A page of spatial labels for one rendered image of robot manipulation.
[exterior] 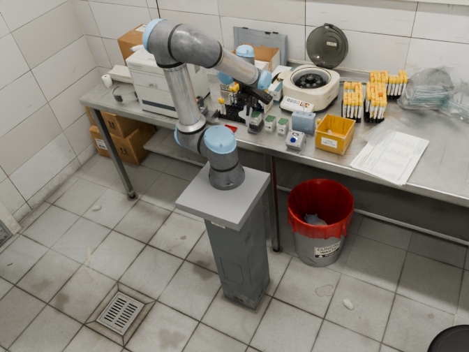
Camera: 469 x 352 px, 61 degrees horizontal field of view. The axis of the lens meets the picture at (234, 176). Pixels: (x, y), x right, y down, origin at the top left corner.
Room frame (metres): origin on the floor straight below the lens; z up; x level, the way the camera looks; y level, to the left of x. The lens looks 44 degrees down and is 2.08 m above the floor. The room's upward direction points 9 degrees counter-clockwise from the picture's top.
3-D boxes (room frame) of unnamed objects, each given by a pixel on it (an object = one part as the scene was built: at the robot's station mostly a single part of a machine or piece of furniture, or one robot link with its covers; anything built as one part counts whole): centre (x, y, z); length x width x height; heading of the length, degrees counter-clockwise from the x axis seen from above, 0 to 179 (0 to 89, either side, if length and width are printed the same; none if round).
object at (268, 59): (1.95, -0.18, 0.95); 0.29 x 0.25 x 0.15; 145
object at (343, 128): (1.33, -0.47, 0.93); 0.13 x 0.13 x 0.10; 52
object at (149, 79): (1.87, 0.24, 1.03); 0.31 x 0.27 x 0.30; 55
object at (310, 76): (1.70, -0.45, 0.97); 0.15 x 0.15 x 0.07
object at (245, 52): (1.54, -0.12, 1.23); 0.09 x 0.08 x 0.11; 136
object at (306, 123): (1.45, -0.35, 0.92); 0.10 x 0.07 x 0.10; 57
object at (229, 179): (1.18, 0.03, 0.97); 0.15 x 0.15 x 0.10
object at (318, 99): (1.69, -0.44, 0.94); 0.30 x 0.24 x 0.12; 136
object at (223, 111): (1.66, -0.06, 0.93); 0.17 x 0.09 x 0.11; 56
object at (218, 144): (1.19, 0.04, 1.08); 0.13 x 0.12 x 0.14; 46
